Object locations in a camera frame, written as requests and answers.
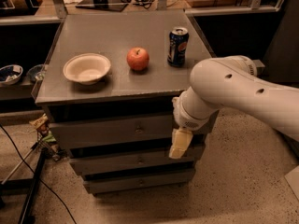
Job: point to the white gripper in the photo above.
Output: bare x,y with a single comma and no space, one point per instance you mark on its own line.
184,117

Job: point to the grey top drawer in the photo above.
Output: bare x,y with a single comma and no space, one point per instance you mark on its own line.
99,132

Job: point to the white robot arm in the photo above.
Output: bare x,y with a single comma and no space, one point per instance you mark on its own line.
231,82

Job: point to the grey drawer cabinet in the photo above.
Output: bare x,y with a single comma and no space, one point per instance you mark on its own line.
124,92

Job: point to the grey bottom drawer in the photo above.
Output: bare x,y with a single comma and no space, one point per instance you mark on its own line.
139,181

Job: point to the red apple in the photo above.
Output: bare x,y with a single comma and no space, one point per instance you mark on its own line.
138,59

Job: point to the blue pepsi can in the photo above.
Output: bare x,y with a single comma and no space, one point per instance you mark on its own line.
178,39

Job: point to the grey side shelf block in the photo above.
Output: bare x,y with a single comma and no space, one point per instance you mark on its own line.
259,66

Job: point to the white paper bowl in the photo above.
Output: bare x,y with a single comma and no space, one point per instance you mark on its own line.
87,69

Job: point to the snack bag on floor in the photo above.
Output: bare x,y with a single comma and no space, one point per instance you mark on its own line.
43,131

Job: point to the small dark bowl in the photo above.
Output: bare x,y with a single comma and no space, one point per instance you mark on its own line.
37,73

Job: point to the black monitor stand base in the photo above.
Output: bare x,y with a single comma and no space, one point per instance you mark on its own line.
104,5

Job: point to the black stand leg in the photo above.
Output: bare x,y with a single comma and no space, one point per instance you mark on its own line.
25,216

